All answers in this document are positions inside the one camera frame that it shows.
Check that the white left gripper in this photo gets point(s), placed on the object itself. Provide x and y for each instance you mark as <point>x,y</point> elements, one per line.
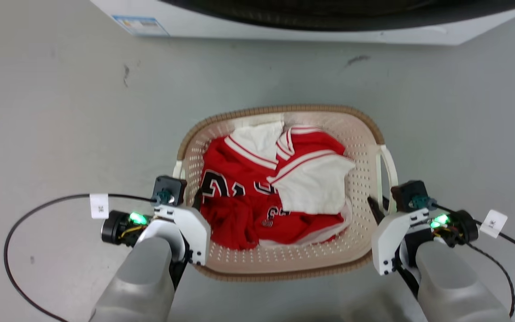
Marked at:
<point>190,230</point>

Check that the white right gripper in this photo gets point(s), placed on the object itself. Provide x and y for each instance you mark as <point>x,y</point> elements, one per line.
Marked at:
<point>389,241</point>

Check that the beige perforated laundry basket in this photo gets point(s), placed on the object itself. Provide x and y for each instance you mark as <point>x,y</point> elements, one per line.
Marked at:
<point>284,261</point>

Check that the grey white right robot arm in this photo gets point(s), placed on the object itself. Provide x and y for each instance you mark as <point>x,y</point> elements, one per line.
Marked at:
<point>454,281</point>

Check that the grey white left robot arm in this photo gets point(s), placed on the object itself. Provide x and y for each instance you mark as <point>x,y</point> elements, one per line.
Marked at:
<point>143,277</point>

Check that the red basketball jersey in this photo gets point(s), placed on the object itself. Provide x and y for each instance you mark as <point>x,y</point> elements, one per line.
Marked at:
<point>235,210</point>

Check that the white washing machine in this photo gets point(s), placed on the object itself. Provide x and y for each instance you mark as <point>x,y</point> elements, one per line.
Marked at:
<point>221,24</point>

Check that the blue white energy label sticker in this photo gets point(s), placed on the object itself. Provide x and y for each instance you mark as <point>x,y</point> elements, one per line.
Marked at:
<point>141,25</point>

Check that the dark washing machine door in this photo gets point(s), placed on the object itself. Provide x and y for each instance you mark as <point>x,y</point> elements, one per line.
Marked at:
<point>329,15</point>

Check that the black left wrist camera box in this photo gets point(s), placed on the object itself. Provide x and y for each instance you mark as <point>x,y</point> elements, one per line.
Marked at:
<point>169,190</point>

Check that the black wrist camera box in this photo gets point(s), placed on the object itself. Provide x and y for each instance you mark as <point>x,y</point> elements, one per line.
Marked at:
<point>410,195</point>
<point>169,190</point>

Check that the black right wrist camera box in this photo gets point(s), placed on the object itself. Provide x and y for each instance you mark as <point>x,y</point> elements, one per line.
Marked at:
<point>410,195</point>

